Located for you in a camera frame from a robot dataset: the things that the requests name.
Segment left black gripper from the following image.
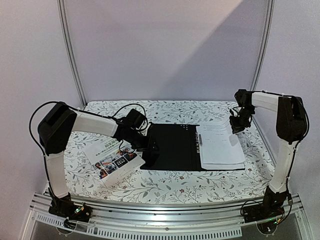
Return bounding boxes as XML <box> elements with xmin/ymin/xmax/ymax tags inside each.
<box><xmin>126</xmin><ymin>128</ymin><xmax>158</xmax><ymax>152</ymax></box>

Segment blue file folder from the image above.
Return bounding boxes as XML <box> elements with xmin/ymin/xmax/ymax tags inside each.
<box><xmin>139</xmin><ymin>122</ymin><xmax>246</xmax><ymax>171</ymax></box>

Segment colour printed brochure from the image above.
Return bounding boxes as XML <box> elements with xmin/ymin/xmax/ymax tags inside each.
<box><xmin>83</xmin><ymin>137</ymin><xmax>145</xmax><ymax>187</ymax></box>

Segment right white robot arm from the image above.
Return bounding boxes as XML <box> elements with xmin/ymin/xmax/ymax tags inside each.
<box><xmin>229</xmin><ymin>89</ymin><xmax>309</xmax><ymax>218</ymax></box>

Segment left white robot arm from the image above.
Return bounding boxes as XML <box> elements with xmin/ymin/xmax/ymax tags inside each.
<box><xmin>37</xmin><ymin>101</ymin><xmax>160</xmax><ymax>217</ymax></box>

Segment floral patterned table mat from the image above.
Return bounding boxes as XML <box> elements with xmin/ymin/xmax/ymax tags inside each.
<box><xmin>57</xmin><ymin>100</ymin><xmax>275</xmax><ymax>205</ymax></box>

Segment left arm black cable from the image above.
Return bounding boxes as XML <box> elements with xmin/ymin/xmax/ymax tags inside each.
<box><xmin>28</xmin><ymin>101</ymin><xmax>147</xmax><ymax>156</ymax></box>

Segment right aluminium frame post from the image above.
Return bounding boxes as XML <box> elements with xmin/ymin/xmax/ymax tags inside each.
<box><xmin>244</xmin><ymin>0</ymin><xmax>276</xmax><ymax>107</ymax></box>

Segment aluminium frame post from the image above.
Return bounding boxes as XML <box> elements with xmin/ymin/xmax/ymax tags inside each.
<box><xmin>56</xmin><ymin>0</ymin><xmax>88</xmax><ymax>108</ymax></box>
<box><xmin>244</xmin><ymin>0</ymin><xmax>276</xmax><ymax>107</ymax></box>

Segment perforated white cable tray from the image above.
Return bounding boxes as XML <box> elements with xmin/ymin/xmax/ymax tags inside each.
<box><xmin>29</xmin><ymin>213</ymin><xmax>243</xmax><ymax>240</ymax></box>

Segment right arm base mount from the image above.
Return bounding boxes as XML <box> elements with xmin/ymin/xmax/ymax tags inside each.
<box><xmin>240</xmin><ymin>193</ymin><xmax>293</xmax><ymax>225</ymax></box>

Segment aluminium front rail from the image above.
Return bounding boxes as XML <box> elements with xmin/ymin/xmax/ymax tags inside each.
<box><xmin>24</xmin><ymin>192</ymin><xmax>309</xmax><ymax>237</ymax></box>

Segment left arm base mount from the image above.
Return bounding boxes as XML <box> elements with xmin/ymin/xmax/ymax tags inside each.
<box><xmin>48</xmin><ymin>194</ymin><xmax>93</xmax><ymax>223</ymax></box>

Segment left aluminium frame post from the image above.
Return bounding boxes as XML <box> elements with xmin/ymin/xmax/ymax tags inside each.
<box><xmin>56</xmin><ymin>0</ymin><xmax>88</xmax><ymax>108</ymax></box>

